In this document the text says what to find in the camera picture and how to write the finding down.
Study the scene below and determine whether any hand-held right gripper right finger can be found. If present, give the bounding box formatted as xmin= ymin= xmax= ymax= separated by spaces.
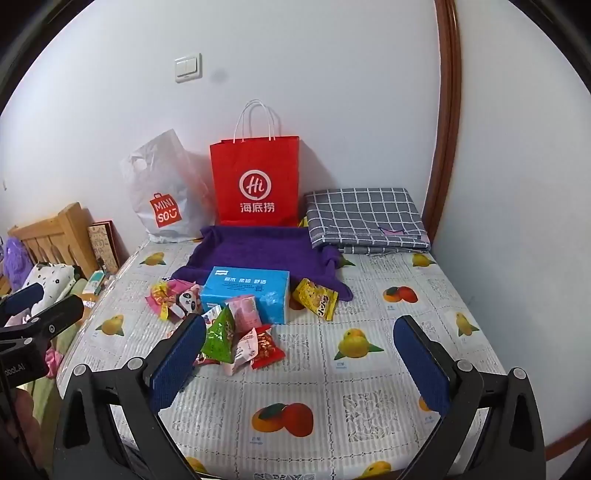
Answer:
xmin=392 ymin=315 xmax=548 ymax=480

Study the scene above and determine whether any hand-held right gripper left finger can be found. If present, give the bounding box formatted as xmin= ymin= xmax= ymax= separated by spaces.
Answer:
xmin=53 ymin=314 xmax=207 ymax=480

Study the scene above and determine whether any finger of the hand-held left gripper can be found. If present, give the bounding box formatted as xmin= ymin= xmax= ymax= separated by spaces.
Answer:
xmin=0 ymin=282 xmax=44 ymax=319
xmin=0 ymin=294 xmax=85 ymax=343

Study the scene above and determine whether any green snack packet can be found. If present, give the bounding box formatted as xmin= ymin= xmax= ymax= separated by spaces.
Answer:
xmin=198 ymin=305 xmax=237 ymax=365

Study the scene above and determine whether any panda print snack packet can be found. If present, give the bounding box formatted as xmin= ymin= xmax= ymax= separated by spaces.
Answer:
xmin=168 ymin=282 xmax=204 ymax=324

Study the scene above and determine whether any white strawberry snack packet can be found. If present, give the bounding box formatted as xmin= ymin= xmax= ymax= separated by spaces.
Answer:
xmin=224 ymin=327 xmax=259 ymax=377

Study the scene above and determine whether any pink yellow snack packet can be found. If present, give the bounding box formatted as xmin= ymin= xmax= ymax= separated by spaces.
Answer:
xmin=145 ymin=279 xmax=185 ymax=320

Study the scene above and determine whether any pale pink snack packet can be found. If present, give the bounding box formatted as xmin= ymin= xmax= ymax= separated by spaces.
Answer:
xmin=226 ymin=294 xmax=262 ymax=344

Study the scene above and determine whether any red snack packet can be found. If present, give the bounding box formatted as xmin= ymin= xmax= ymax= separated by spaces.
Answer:
xmin=249 ymin=324 xmax=286 ymax=370

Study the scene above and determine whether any purple towel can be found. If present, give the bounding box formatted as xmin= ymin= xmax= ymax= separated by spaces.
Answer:
xmin=171 ymin=224 xmax=354 ymax=303

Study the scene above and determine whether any white floral cloth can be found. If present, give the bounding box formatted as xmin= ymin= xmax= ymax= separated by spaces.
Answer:
xmin=21 ymin=261 xmax=79 ymax=315

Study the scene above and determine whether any purple plush toy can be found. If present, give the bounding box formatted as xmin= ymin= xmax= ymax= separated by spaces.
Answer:
xmin=2 ymin=235 xmax=28 ymax=287

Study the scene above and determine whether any green bed sheet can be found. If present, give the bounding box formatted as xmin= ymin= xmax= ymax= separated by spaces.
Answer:
xmin=23 ymin=332 xmax=79 ymax=444

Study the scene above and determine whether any white blue snack packet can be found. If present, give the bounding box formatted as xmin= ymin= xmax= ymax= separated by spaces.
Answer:
xmin=201 ymin=305 xmax=227 ymax=329

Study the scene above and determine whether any teal white box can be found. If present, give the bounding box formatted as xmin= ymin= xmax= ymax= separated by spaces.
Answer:
xmin=85 ymin=270 xmax=109 ymax=296

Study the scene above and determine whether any wooden bed headboard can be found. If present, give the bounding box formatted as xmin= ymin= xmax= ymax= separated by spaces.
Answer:
xmin=7 ymin=202 xmax=100 ymax=282

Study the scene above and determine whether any brown box at left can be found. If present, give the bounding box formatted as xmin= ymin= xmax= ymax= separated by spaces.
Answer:
xmin=88 ymin=220 xmax=123 ymax=275

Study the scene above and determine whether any blue tissue pack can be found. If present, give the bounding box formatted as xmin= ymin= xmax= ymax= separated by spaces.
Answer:
xmin=200 ymin=266 xmax=291 ymax=325

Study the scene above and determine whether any grey checked folded cloth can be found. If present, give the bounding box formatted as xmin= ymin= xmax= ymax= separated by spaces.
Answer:
xmin=304 ymin=187 xmax=432 ymax=256

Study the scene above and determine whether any white plastic bag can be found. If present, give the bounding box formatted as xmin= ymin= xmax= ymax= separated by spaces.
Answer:
xmin=121 ymin=129 xmax=218 ymax=244

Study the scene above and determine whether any red paper bag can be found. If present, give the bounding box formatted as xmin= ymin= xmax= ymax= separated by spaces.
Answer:
xmin=210 ymin=99 xmax=301 ymax=228

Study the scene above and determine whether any white light switch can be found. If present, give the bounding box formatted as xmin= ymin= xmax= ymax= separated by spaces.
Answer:
xmin=174 ymin=53 xmax=203 ymax=84

